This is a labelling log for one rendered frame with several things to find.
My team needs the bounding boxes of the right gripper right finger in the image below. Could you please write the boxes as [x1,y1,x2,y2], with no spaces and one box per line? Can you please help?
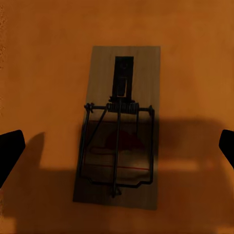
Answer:
[219,130,234,168]

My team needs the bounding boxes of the mousetrap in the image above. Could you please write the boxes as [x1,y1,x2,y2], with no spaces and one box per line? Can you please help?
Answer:
[73,46,161,211]

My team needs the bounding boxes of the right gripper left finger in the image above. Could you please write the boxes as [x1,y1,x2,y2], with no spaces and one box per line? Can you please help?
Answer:
[0,130,25,188]

